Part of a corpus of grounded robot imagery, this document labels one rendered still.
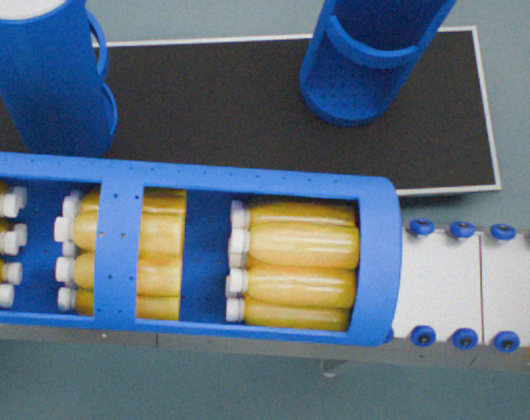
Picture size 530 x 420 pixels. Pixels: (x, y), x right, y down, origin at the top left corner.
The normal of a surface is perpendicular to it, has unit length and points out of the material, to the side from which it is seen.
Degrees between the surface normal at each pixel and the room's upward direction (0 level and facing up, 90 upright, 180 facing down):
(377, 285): 27
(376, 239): 1
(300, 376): 0
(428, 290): 0
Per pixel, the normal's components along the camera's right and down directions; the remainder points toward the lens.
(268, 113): 0.04, -0.25
